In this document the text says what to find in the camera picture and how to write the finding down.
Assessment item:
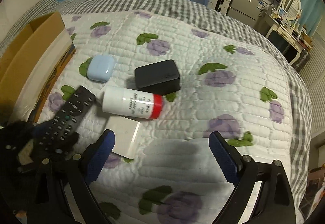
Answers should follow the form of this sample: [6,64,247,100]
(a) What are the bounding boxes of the black remote control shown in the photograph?
[31,86,96,159]

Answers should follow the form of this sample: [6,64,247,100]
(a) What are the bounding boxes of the white power adapter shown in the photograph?
[105,116,142,159]

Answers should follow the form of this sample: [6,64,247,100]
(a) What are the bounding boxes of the white bottle red cap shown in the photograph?
[102,86,163,119]

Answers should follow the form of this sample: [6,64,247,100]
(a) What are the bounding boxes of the light blue earbuds case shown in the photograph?
[87,55,116,83]

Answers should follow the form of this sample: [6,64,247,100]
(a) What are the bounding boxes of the black 65W charger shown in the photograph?
[134,60,181,95]

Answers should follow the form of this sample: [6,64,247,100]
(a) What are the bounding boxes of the brown cardboard box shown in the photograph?
[1,12,76,126]

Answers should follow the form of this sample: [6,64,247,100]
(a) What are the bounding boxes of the grey checkered bed sheet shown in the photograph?
[1,0,312,206]

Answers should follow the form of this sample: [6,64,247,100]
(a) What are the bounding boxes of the floral quilted blanket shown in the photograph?
[40,11,293,223]

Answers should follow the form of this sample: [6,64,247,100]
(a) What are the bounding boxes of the white dressing table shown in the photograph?
[264,14,307,65]

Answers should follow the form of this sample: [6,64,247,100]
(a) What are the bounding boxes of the silver mini fridge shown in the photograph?
[227,0,261,27]

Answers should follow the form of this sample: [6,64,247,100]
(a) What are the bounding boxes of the oval white mirror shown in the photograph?
[280,0,302,21]

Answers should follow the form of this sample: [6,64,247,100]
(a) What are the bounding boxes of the teal curtain right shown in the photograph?
[298,0,324,37]

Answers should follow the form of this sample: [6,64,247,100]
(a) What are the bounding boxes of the white suitcase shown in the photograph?
[205,0,231,15]

